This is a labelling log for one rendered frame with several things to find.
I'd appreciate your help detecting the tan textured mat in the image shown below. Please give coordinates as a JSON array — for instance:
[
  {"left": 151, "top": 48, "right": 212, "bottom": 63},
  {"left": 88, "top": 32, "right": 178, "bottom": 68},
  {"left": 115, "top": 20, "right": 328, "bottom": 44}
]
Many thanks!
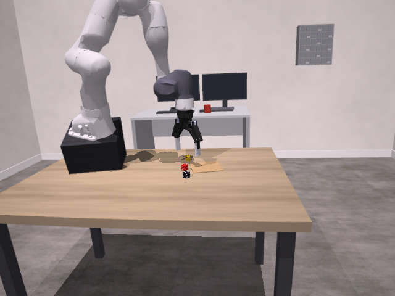
[{"left": 190, "top": 161, "right": 223, "bottom": 173}]

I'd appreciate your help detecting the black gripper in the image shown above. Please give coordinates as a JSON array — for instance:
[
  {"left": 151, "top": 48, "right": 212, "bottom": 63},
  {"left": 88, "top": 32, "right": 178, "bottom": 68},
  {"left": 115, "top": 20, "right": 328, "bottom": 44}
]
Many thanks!
[{"left": 172, "top": 109, "right": 203, "bottom": 157}]

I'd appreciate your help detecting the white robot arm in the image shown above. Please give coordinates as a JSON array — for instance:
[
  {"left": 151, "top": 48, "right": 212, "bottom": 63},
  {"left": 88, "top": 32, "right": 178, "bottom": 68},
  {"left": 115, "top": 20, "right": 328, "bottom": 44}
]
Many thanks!
[{"left": 65, "top": 0, "right": 194, "bottom": 141}]

